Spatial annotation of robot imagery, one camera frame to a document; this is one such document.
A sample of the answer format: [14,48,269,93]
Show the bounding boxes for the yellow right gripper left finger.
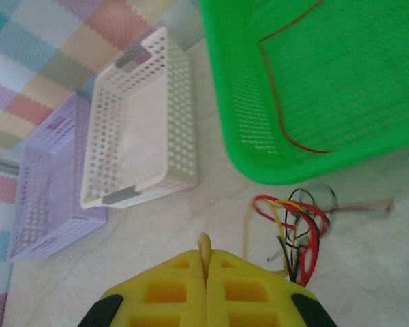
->
[78,250,209,327]

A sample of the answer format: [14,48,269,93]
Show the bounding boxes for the purple perforated plastic basket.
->
[7,91,109,262]

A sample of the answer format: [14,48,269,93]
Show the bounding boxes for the aluminium frame post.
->
[0,155,21,176]

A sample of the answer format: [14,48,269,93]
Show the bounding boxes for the white perforated plastic basket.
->
[80,27,200,209]

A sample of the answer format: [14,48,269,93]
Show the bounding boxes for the red yellow black wire bundle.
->
[278,209,316,283]

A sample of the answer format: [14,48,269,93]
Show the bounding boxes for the green plastic mesh basket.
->
[199,0,409,187]

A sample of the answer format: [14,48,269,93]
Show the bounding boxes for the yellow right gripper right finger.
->
[207,250,338,327]

